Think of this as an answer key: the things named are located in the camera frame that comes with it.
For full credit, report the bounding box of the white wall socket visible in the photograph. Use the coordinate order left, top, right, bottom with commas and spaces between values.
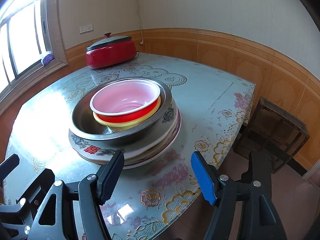
79, 24, 93, 34

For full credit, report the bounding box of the small floral double-happiness plate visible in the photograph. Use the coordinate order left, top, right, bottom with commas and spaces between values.
68, 99, 178, 163

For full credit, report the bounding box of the window with frame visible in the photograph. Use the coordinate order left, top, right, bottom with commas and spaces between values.
1, 0, 67, 113

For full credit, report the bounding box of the white power cable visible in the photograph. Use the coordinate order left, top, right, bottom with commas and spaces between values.
134, 0, 146, 46

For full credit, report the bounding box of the large floral double-happiness plate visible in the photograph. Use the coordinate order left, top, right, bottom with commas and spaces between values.
69, 109, 182, 170

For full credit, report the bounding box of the purple-rimmed white plate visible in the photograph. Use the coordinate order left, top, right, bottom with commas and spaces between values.
123, 111, 181, 170

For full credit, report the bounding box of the yellow plastic bowl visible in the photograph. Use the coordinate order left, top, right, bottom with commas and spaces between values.
93, 96, 161, 132

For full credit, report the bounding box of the dark wooden stool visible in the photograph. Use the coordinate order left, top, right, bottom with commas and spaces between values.
233, 97, 310, 173

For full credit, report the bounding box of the purple tissue pack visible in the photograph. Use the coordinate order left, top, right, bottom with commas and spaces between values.
41, 53, 55, 66

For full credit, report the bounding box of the red plastic bowl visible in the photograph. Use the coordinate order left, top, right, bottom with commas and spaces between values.
89, 79, 161, 124

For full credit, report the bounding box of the stainless steel bowl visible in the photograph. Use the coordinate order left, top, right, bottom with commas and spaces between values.
69, 77, 173, 144

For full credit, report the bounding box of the grey pot lid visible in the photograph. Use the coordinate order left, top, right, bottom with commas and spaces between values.
86, 33, 132, 51

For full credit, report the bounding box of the red electric cooking pot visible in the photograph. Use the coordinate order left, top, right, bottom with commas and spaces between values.
86, 40, 137, 69

